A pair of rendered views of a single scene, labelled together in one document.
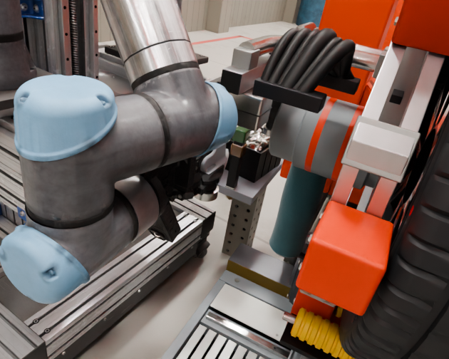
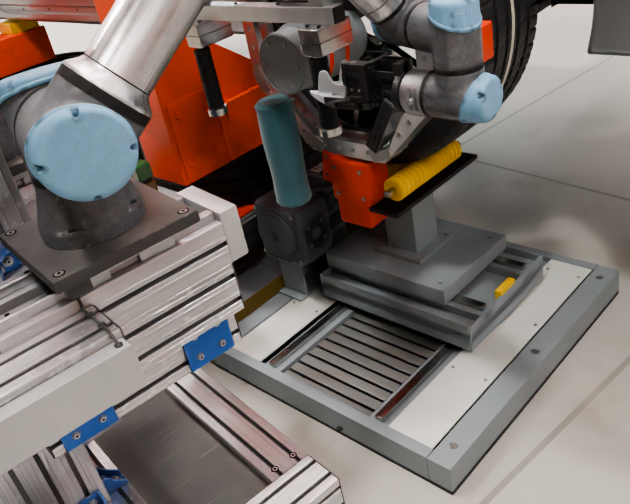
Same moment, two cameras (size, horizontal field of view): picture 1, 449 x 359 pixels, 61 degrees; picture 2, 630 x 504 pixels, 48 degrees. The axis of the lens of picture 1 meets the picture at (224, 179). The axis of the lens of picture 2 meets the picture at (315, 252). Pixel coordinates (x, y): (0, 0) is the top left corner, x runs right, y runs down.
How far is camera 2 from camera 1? 1.18 m
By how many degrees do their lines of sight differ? 53
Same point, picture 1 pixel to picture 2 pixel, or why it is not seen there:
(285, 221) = (294, 166)
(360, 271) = (487, 30)
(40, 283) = (499, 93)
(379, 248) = not seen: hidden behind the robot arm
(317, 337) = (413, 179)
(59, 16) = not seen: outside the picture
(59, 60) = (15, 208)
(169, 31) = not seen: outside the picture
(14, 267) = (489, 99)
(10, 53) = not seen: hidden behind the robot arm
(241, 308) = (272, 334)
